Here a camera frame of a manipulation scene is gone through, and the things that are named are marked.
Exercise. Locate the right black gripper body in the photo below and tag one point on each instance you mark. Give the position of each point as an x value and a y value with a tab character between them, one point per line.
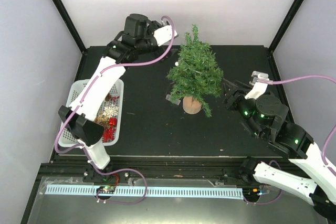
234	96

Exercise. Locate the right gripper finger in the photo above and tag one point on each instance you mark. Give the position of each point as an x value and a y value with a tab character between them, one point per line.
245	88
228	87

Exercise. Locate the small green christmas tree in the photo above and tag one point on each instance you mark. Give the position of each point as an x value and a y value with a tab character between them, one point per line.
197	73

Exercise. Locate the red gift box ornament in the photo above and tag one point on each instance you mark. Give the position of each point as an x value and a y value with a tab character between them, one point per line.
113	122

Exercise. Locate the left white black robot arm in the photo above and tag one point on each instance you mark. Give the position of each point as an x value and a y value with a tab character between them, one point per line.
142	42

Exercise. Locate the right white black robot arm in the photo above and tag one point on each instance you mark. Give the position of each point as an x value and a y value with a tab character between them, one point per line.
265	118

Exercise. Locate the terracotta tree pot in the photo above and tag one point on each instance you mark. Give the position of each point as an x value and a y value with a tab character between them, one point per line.
191	105

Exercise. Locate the white snowflake ornament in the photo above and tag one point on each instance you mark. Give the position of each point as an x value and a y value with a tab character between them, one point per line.
110	111

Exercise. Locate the pine cone ornament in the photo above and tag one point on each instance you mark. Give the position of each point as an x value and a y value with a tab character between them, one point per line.
108	97

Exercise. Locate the white plastic basket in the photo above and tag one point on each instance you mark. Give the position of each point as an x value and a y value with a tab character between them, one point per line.
67	140

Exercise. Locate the red snowflake ornament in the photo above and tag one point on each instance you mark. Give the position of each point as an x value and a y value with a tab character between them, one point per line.
108	134

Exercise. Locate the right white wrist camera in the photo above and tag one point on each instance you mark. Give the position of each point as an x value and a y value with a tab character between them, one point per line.
258	87

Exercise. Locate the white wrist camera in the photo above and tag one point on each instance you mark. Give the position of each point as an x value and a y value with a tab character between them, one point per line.
258	87
164	34

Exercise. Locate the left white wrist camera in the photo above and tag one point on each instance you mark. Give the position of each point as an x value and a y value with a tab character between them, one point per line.
164	34

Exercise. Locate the light blue slotted cable duct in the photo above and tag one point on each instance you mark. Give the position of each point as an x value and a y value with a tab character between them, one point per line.
150	191

